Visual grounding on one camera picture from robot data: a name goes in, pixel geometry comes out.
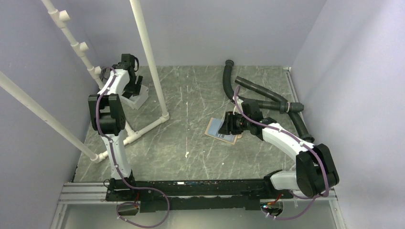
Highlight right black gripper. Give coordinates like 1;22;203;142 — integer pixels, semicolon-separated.
218;112;251;135

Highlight silver VIP credit card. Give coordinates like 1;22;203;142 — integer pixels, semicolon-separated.
216;134;237;145

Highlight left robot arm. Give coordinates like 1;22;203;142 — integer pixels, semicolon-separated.
88;53;143;200

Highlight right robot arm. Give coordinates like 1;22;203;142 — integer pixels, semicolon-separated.
218;99;339;198

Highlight white plastic card tray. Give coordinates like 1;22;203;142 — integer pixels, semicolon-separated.
120;85;149;110

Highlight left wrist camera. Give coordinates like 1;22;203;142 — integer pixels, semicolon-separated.
120;53;139;72

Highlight black corrugated hose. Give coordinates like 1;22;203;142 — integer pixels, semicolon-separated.
222;60;315;145

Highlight white PVC pipe frame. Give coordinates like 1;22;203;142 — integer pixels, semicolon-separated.
0;0;170;163

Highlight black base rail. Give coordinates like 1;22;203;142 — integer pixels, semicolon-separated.
106;178;292;213

